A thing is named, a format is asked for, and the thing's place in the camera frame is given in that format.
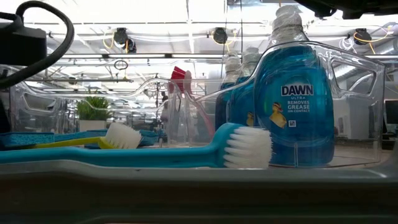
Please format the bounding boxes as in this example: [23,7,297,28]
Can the small potted green plant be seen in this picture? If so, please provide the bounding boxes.
[76,95,113,132]

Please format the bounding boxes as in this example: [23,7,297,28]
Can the clear rectangular plastic bin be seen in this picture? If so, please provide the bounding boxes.
[163,77,239,147]

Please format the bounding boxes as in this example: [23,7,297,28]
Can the dark computer monitor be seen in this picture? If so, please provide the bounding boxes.
[384,99,398,126]

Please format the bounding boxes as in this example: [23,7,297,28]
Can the blue dish soap bottle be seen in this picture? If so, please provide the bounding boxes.
[253,4,336,168]
[215,51,243,131]
[228,46,265,127]

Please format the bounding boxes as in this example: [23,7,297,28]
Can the black camera cable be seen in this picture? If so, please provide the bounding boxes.
[0,0,76,90]

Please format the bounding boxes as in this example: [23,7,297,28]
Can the clear handled plastic bin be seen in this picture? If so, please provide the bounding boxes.
[192,40,387,169]
[0,63,185,147]

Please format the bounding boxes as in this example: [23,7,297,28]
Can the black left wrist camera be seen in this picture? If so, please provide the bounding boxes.
[0,11,48,67]

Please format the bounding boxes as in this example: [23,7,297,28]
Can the red dish brush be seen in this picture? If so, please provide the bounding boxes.
[169,65,216,147]

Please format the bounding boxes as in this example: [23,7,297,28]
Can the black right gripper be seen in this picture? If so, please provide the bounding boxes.
[294,0,398,20]

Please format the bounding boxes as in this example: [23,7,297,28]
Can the yellow dish brush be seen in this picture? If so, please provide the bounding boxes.
[23,121,143,151]

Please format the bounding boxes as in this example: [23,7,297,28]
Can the black ceiling cord reel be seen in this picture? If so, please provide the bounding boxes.
[354,27,373,46]
[113,27,137,54]
[212,27,229,45]

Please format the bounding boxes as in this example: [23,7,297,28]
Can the blue dish brush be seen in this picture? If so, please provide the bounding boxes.
[0,122,274,170]

